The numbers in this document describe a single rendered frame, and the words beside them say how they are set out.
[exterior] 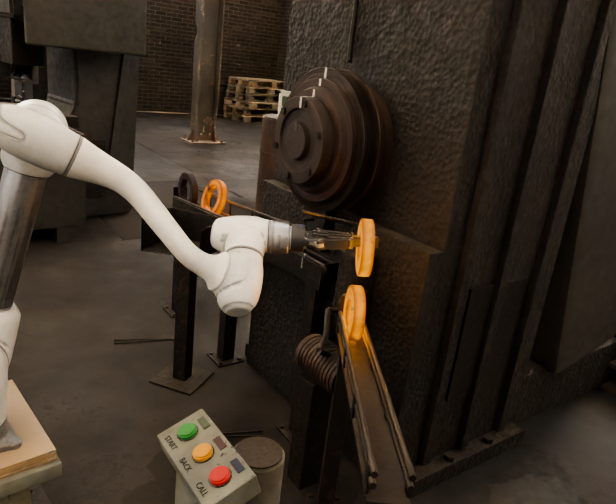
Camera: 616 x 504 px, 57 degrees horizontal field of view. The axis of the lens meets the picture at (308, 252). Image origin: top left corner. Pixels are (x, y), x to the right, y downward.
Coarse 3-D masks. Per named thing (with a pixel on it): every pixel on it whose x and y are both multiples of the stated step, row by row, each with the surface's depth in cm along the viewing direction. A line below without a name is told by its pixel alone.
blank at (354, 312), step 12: (348, 288) 163; (360, 288) 157; (348, 300) 162; (360, 300) 154; (348, 312) 163; (360, 312) 153; (348, 324) 159; (360, 324) 153; (348, 336) 157; (360, 336) 155
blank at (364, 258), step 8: (360, 224) 154; (368, 224) 149; (360, 232) 153; (368, 232) 147; (368, 240) 147; (360, 248) 150; (368, 248) 146; (360, 256) 149; (368, 256) 147; (360, 264) 148; (368, 264) 148; (360, 272) 150; (368, 272) 150
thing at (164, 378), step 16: (176, 208) 237; (144, 224) 222; (192, 224) 236; (208, 224) 233; (144, 240) 224; (160, 240) 235; (192, 240) 238; (208, 240) 219; (192, 272) 229; (176, 288) 231; (192, 288) 232; (176, 304) 234; (192, 304) 235; (176, 320) 236; (192, 320) 238; (176, 336) 238; (192, 336) 241; (176, 352) 240; (192, 352) 244; (176, 368) 243; (192, 368) 254; (160, 384) 239; (176, 384) 240; (192, 384) 242
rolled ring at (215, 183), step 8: (208, 184) 272; (216, 184) 266; (224, 184) 265; (208, 192) 273; (224, 192) 263; (208, 200) 274; (224, 200) 262; (208, 208) 272; (216, 208) 262; (216, 216) 266
